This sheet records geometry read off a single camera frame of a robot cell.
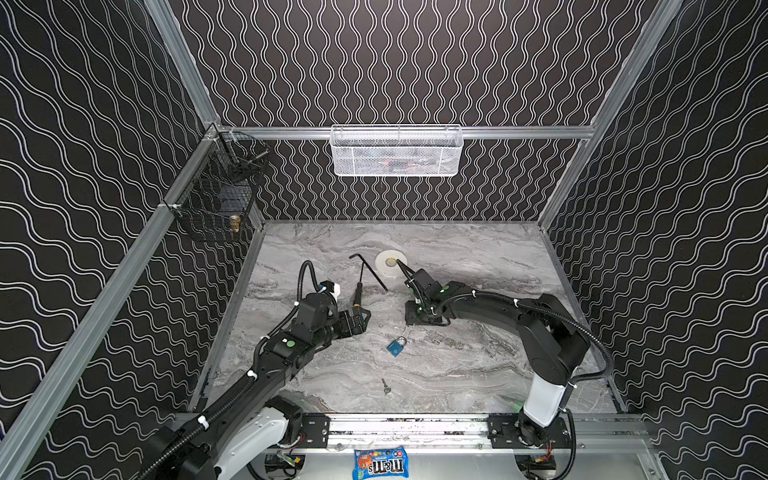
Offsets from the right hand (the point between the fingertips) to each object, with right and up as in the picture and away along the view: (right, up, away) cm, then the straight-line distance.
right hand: (412, 319), depth 92 cm
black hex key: (-14, +14, +14) cm, 24 cm away
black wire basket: (-62, +37, +3) cm, 73 cm away
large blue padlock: (-6, -7, -4) cm, 10 cm away
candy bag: (-9, -28, -23) cm, 38 cm away
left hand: (-13, +3, -13) cm, 19 cm away
